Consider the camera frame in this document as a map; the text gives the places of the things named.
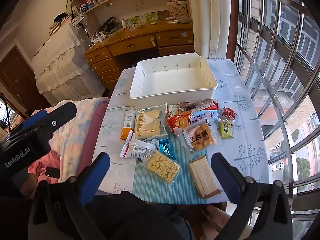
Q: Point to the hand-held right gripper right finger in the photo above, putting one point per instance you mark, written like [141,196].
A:
[225,177]

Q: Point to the white blue snack packet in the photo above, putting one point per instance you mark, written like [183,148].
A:
[207,115]

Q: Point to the white power strip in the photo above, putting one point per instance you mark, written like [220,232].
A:
[98,38]

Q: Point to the floral fabric bag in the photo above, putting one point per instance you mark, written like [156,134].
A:
[78,18]

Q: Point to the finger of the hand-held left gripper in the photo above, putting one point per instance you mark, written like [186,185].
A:
[36,117]
[62,112]

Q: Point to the grey cloth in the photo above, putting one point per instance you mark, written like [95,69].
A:
[183,20]

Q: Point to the wooden desk with drawers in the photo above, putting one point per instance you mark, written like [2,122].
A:
[135,43]

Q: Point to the blue foil candy packet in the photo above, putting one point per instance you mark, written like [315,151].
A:
[165,147]

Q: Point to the pastel floral blanket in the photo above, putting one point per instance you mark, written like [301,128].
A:
[72,135]

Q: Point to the clear packet pale puffs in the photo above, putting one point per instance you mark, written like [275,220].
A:
[162,166]

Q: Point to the green leaf print panels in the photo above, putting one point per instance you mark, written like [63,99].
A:
[142,18]

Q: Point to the white lace furniture cover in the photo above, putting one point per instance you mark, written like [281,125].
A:
[62,62]

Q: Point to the wooden bookshelf hutch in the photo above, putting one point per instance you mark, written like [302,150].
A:
[140,2]

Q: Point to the pink cloth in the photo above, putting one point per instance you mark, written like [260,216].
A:
[41,166]

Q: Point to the black floral storage box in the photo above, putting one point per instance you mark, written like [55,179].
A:
[109,26]

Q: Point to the clear packet yellow cake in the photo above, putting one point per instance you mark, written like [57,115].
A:
[147,126]

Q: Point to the clear packet red nuts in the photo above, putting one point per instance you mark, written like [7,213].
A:
[205,103]

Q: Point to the small white bottle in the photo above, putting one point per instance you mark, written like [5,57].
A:
[123,24]

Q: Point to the black phone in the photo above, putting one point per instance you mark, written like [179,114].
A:
[52,172]

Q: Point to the long red biscuit pack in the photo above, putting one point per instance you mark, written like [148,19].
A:
[181,122]

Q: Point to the white cracker packet orange end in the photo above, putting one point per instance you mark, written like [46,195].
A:
[128,123]

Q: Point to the green candy packet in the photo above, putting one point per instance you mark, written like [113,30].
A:
[225,130]

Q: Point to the brown white snack packet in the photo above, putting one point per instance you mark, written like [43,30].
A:
[186,108]

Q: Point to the brown ended wafer packet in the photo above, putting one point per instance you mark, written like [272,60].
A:
[203,177]

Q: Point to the black hat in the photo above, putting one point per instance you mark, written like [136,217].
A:
[60,17]

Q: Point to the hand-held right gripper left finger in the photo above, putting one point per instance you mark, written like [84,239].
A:
[95,180]

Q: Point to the stack of books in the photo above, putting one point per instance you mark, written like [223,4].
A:
[56,27]

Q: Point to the white packet red stripe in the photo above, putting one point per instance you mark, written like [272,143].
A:
[136,150]

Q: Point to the red wrapped candy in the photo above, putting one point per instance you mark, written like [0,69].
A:
[228,113]

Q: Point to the brown wooden door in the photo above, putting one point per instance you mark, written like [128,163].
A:
[17,80]

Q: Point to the clear packet fried balls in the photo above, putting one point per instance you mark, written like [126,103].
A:
[200,136]

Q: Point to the white plastic bin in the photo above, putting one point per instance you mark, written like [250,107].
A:
[172,80]

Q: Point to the white curtain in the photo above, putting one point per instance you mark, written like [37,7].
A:
[215,17]

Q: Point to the steel window guard rails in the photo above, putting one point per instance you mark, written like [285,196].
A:
[280,120]

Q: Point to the white car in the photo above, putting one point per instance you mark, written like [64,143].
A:
[277,166]

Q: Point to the white drawer latch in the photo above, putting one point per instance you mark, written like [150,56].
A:
[153,42]

